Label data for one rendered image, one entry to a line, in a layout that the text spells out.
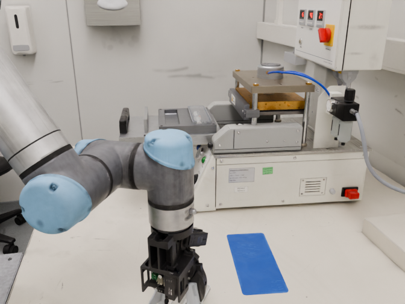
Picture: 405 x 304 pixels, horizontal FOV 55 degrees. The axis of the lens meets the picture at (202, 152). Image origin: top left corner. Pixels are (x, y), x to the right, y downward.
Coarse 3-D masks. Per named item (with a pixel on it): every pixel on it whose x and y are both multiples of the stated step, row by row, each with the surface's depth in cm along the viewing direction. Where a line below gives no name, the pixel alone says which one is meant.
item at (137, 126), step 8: (144, 112) 119; (128, 120) 125; (136, 120) 125; (144, 120) 111; (152, 120) 125; (128, 128) 116; (136, 128) 116; (144, 128) 112; (152, 128) 116; (216, 128) 116; (120, 136) 109; (128, 136) 109; (136, 136) 109; (144, 136) 109; (192, 136) 111; (200, 136) 111; (208, 136) 111; (200, 144) 114
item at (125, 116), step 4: (124, 108) 123; (124, 112) 118; (128, 112) 122; (124, 116) 114; (128, 116) 124; (120, 120) 111; (124, 120) 111; (120, 124) 111; (124, 124) 111; (120, 128) 111; (124, 128) 111; (120, 132) 112; (124, 132) 112
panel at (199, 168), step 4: (204, 148) 118; (208, 148) 115; (196, 152) 126; (204, 152) 117; (208, 152) 113; (208, 156) 111; (196, 160) 122; (200, 160) 118; (208, 160) 110; (196, 164) 120; (200, 164) 116; (204, 164) 112; (196, 168) 118; (200, 168) 114; (204, 168) 110; (196, 172) 117; (200, 172) 113; (200, 176) 111; (196, 180) 113; (196, 184) 112
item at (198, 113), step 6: (192, 108) 125; (198, 108) 125; (204, 108) 125; (192, 114) 119; (198, 114) 119; (204, 114) 118; (192, 120) 112; (198, 120) 112; (204, 120) 112; (210, 120) 112
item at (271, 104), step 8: (240, 88) 128; (248, 96) 117; (264, 96) 117; (272, 96) 117; (280, 96) 117; (288, 96) 117; (296, 96) 117; (264, 104) 111; (272, 104) 111; (280, 104) 111; (288, 104) 111; (296, 104) 112; (264, 112) 112; (272, 112) 112; (280, 112) 112; (288, 112) 112; (296, 112) 113
